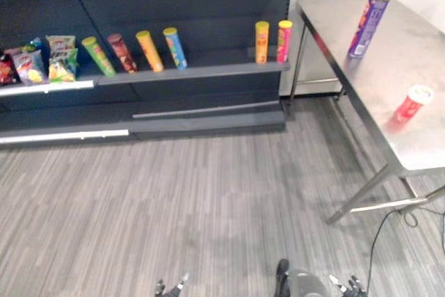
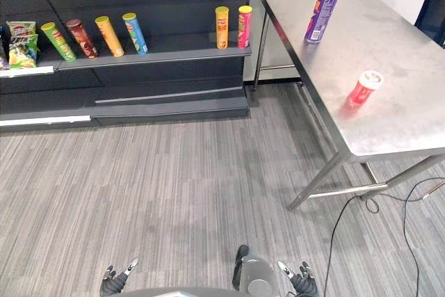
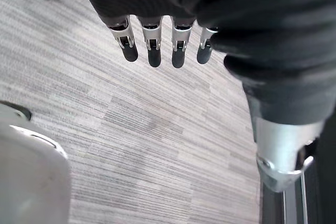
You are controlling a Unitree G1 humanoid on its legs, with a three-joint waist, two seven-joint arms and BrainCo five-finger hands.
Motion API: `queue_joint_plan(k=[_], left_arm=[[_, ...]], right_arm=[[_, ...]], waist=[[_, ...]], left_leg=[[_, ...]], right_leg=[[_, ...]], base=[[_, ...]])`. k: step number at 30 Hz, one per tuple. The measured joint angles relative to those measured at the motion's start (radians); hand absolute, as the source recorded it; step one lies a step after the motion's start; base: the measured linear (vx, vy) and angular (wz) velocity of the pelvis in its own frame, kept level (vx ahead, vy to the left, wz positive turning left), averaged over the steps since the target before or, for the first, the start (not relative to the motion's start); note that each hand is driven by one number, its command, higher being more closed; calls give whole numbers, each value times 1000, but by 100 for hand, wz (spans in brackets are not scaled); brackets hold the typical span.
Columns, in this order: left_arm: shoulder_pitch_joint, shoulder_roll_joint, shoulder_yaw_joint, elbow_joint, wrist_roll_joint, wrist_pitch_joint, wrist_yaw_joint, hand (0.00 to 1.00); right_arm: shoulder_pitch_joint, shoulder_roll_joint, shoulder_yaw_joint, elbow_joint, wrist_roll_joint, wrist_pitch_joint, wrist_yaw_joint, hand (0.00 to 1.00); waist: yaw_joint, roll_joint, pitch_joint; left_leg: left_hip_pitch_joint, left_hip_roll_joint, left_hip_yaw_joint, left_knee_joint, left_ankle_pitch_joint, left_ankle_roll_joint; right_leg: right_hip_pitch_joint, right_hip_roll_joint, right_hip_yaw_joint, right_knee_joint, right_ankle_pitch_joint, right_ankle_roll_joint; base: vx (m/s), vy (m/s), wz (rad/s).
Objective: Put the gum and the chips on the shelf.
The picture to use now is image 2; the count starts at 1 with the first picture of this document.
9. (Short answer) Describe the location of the green chip bag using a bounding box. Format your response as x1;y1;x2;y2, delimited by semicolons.
8;33;40;70

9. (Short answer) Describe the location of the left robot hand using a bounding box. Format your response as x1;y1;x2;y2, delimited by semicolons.
99;257;140;296

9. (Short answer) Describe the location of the green chips can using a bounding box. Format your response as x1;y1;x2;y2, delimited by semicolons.
40;22;78;63

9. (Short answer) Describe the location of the maroon chips can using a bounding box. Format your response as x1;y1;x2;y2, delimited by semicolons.
65;18;99;59

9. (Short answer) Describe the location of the stainless steel table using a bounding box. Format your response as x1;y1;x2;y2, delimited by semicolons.
252;0;445;212

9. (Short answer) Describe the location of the copper coloured cable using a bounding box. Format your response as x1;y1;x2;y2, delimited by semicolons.
421;179;445;201

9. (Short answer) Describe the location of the red gum container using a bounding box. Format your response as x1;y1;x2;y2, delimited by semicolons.
343;70;385;111

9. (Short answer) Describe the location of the red and white chip bag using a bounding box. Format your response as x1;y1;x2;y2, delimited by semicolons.
6;20;37;39

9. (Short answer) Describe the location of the purple chips can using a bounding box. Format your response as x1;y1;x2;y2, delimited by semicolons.
304;0;346;45

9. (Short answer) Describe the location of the black chair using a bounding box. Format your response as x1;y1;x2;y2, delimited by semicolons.
413;0;445;49

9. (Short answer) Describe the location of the long white shelf label strip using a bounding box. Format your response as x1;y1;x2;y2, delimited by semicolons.
0;114;92;127

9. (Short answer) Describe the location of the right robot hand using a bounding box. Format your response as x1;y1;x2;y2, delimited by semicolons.
277;260;319;297

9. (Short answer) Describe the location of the black floor cable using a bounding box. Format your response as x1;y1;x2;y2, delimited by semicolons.
323;191;380;297
382;176;445;297

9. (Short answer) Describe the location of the dark grey shelf unit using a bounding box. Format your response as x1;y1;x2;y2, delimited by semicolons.
0;0;254;134

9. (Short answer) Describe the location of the pink chips can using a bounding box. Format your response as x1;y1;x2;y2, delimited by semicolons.
237;4;254;49

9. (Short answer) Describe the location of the blue chips can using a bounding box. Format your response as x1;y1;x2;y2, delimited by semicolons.
121;12;149;56

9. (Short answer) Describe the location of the short white shelf label strip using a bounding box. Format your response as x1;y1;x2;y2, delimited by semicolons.
0;65;55;79

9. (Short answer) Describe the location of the orange chips can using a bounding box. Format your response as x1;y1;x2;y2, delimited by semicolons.
94;15;126;58

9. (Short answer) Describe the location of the yellow chips can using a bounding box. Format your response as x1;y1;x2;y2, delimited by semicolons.
214;6;229;50

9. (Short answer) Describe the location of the purple chip bag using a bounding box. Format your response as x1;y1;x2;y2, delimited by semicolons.
0;25;10;71

